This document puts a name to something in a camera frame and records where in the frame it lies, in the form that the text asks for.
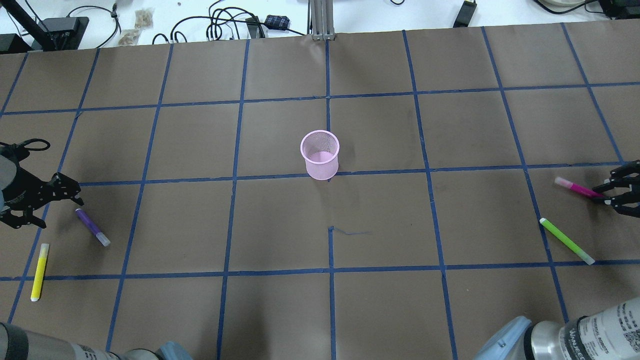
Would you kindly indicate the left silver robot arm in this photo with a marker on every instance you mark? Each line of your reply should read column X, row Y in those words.
column 20, row 344

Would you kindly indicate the black camera stand base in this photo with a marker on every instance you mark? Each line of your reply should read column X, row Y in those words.
column 65, row 32

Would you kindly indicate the pink mesh cup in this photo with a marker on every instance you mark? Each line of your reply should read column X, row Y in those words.
column 320, row 150

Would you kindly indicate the yellow pen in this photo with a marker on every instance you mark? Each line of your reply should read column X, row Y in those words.
column 38, row 280

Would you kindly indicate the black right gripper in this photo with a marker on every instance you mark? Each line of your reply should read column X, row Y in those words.
column 628, row 196

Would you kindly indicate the purple pen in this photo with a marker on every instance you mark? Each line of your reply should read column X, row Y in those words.
column 92, row 226

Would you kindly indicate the small bag of parts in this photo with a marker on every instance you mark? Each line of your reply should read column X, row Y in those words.
column 144, row 18

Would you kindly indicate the aluminium frame post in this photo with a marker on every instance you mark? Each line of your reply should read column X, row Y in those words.
column 321, row 20

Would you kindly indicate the black power adapter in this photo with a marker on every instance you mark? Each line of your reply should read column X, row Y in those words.
column 465, row 14

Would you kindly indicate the green pen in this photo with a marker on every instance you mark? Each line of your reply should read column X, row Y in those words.
column 563, row 238

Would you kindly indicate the pink pen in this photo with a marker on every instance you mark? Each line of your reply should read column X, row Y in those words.
column 576, row 188

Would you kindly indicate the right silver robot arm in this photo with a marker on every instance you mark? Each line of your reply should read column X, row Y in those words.
column 613, row 333

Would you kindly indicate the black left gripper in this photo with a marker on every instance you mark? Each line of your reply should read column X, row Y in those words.
column 21, row 191

